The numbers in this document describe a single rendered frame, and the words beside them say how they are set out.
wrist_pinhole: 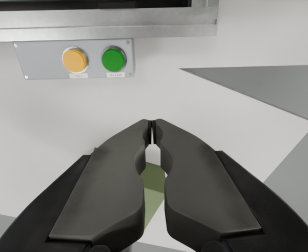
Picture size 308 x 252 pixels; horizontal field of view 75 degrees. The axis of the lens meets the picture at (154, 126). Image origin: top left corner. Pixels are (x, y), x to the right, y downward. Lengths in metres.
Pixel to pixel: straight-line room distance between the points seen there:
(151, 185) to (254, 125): 0.33
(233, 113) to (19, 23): 0.51
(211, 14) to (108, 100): 0.30
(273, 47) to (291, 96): 1.22
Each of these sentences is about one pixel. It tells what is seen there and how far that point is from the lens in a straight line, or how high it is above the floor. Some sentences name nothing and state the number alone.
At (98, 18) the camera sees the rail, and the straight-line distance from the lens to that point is 0.39.
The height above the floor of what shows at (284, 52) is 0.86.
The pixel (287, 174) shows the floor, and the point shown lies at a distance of 2.24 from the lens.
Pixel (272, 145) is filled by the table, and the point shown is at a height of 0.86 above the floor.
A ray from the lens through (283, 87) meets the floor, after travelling 1.71.
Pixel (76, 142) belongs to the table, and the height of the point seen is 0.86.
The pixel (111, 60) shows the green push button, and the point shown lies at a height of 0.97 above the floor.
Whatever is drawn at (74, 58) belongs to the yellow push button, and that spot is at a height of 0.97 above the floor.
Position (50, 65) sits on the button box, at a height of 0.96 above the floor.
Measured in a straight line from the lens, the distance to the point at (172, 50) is 0.49.
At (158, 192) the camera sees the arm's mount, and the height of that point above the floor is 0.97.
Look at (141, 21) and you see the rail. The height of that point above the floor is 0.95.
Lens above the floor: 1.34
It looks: 60 degrees down
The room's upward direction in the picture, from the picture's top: 177 degrees clockwise
